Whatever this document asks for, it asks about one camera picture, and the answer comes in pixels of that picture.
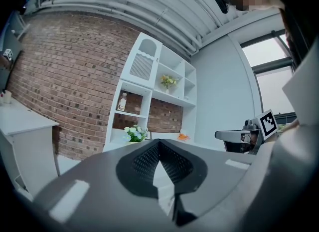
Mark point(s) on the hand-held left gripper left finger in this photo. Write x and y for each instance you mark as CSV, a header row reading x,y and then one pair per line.
x,y
99,188

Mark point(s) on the orange object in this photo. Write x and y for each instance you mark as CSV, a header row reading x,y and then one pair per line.
x,y
184,137

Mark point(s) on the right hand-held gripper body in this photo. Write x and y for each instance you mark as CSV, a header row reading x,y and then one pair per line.
x,y
268,126

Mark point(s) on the white cup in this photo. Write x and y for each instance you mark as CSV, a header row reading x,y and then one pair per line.
x,y
7,98

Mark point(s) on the white side cabinet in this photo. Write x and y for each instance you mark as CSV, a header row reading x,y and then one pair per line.
x,y
22,123

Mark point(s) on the white shelf unit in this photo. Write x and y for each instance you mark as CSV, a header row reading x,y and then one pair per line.
x,y
174,98

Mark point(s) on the black head-worn camera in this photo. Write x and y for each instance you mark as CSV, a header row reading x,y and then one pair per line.
x,y
221,2

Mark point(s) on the white flowers in cream pot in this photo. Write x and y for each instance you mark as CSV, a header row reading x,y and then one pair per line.
x,y
135,133

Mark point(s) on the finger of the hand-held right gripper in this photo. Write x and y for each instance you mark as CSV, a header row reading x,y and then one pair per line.
x,y
231,135

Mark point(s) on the black picture frame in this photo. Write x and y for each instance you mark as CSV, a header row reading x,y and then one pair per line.
x,y
149,135

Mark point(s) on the clear bottle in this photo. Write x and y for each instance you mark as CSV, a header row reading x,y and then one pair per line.
x,y
122,102

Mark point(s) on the yellow flowers in vase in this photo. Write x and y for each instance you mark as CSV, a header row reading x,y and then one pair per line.
x,y
169,81

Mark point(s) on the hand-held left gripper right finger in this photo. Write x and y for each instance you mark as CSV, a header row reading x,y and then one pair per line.
x,y
219,176

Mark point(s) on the window with dark frame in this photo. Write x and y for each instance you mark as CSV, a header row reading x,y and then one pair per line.
x,y
269,54

